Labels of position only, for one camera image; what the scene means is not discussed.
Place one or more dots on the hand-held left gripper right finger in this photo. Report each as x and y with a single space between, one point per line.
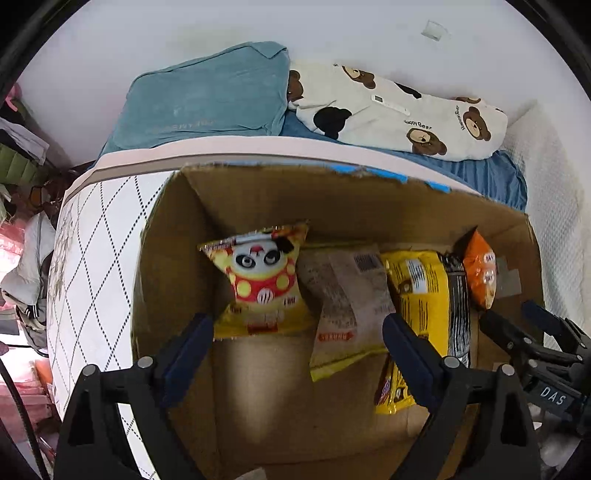
407 351

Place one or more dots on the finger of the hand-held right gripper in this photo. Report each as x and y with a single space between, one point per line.
505 333
549 321

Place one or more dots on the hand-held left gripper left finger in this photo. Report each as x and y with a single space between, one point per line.
185 354

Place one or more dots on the brown cardboard box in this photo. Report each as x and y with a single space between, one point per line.
286 397

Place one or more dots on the small orange snack packet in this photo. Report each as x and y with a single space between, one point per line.
480 272

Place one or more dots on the yellow and black snack packet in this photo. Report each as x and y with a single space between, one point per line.
425 286

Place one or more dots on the beige clear snack packet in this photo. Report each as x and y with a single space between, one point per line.
344 295

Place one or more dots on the white textured blanket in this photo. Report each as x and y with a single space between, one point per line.
554 221

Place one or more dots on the yellow panda snack packet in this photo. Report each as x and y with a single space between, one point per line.
263 286

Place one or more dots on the white quilted mattress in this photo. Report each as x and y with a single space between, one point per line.
101 258

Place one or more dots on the blue bed sheet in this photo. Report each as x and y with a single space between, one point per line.
485 177

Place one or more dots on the grey white jacket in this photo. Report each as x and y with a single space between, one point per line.
32 267

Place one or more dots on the white bear print pillow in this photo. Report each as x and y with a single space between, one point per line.
392 120

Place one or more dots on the white stick device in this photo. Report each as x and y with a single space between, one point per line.
391 105

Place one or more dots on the green cloth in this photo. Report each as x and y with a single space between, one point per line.
16 164

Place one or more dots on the teal pillow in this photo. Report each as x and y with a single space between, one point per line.
203 99

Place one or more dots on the white wall sticker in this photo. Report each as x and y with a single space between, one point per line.
434 29

